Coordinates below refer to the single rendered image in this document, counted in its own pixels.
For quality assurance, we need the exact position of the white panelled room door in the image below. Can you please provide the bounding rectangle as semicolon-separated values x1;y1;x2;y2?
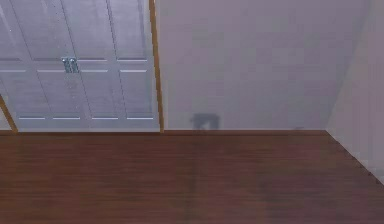
59;0;161;132
0;0;92;131

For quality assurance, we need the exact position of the silver door handle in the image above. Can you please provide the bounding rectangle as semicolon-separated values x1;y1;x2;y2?
69;57;80;74
61;57;72;74

